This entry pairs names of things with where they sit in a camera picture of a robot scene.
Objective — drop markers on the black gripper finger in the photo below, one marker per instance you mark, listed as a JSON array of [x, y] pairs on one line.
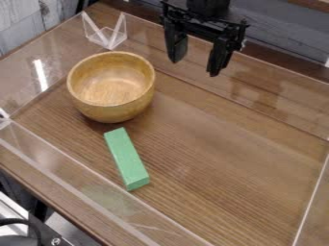
[[220, 55], [177, 44]]

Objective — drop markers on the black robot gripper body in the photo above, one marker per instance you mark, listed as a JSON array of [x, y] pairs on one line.
[[204, 18]]

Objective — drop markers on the brown wooden bowl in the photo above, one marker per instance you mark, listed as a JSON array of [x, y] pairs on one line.
[[112, 86]]

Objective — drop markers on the green rectangular block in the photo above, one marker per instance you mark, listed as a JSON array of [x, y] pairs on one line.
[[128, 160]]

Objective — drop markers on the clear acrylic corner bracket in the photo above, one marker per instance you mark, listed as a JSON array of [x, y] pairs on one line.
[[108, 37]]

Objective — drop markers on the clear acrylic tray wall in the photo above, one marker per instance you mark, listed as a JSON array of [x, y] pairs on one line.
[[62, 160]]

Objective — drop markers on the black metal table bracket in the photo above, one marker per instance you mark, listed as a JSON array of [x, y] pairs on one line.
[[51, 238]]

